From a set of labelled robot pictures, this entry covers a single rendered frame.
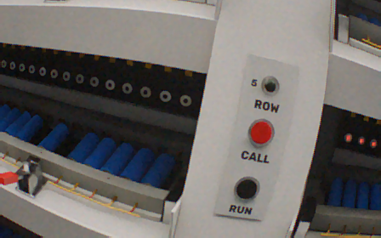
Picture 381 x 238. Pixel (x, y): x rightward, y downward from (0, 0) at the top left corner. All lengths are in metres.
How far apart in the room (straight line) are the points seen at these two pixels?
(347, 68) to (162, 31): 0.15
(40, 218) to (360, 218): 0.32
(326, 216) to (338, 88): 0.13
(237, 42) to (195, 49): 0.03
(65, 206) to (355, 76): 0.29
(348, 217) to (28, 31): 0.37
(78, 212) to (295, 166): 0.20
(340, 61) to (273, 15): 0.07
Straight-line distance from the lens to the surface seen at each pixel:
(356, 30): 0.52
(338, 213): 0.53
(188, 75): 0.62
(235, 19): 0.46
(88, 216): 0.52
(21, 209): 0.55
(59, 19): 0.51
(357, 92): 0.46
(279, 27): 0.45
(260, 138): 0.45
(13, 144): 0.59
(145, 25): 0.48
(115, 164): 0.58
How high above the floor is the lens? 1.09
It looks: 5 degrees down
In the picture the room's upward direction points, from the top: 11 degrees clockwise
